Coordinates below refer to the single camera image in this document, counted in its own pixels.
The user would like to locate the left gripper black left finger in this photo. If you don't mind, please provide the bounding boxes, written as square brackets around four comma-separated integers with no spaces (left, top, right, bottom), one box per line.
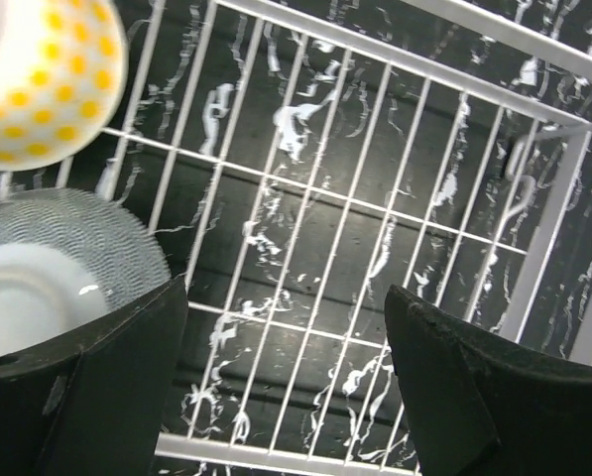
[0,278,187,475]

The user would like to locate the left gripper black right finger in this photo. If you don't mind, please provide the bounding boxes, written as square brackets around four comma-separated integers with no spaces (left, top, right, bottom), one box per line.
[385,286,592,475]

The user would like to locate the yellow teal patterned bowl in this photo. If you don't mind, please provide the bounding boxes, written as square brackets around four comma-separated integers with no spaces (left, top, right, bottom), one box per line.
[0,1,128,172]

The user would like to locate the grey bowl red rim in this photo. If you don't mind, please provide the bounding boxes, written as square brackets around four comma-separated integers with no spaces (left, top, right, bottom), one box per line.
[0,188,171,357]

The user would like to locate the white wire dish rack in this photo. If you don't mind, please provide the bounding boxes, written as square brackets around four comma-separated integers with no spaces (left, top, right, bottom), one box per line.
[10,1,567,472]

